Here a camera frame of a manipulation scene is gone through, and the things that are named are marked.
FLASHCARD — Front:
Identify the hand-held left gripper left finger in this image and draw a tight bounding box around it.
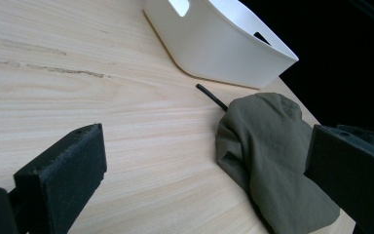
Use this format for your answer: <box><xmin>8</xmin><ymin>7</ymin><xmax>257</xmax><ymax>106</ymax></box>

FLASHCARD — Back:
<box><xmin>13</xmin><ymin>122</ymin><xmax>108</xmax><ymax>234</ymax></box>

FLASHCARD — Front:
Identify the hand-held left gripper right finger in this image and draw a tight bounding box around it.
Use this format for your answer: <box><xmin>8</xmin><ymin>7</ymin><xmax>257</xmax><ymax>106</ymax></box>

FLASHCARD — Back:
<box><xmin>304</xmin><ymin>124</ymin><xmax>374</xmax><ymax>234</ymax></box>

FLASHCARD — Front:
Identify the olive green cloth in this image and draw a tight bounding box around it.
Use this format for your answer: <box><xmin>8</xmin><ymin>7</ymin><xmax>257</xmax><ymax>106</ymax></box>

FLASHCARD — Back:
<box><xmin>215</xmin><ymin>92</ymin><xmax>341</xmax><ymax>234</ymax></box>

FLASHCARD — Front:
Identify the white plastic basket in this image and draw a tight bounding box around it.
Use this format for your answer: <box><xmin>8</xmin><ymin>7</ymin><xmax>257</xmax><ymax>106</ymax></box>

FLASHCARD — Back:
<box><xmin>142</xmin><ymin>0</ymin><xmax>300</xmax><ymax>91</ymax></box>

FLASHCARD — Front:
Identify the black cable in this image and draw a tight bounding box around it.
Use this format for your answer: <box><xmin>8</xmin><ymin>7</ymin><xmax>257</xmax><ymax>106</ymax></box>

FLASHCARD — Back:
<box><xmin>196</xmin><ymin>83</ymin><xmax>230</xmax><ymax>113</ymax></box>

